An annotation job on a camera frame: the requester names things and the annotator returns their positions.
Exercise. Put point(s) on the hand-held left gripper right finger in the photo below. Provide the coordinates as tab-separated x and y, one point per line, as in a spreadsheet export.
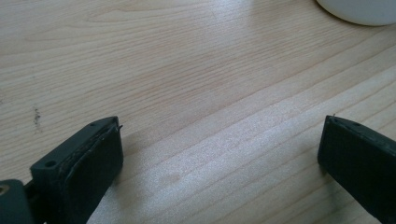
361	165

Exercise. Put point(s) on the white cup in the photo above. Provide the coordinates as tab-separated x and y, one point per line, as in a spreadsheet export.
361	11

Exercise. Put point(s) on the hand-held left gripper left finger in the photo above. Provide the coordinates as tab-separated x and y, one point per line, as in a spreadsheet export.
81	174

